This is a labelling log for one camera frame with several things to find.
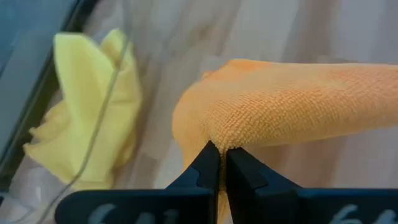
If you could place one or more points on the orange microfiber towel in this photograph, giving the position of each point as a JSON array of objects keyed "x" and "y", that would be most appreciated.
[{"x": 280, "y": 102}]

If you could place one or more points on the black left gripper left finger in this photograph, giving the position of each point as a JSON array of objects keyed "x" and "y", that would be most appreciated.
[{"x": 186, "y": 199}]

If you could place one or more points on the yellow microfiber towel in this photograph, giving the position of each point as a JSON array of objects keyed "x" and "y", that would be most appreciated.
[{"x": 81, "y": 93}]

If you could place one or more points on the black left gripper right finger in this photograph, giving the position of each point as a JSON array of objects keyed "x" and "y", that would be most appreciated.
[{"x": 264, "y": 199}]

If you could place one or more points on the clear plastic bin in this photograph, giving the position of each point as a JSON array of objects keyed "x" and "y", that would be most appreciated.
[{"x": 105, "y": 93}]

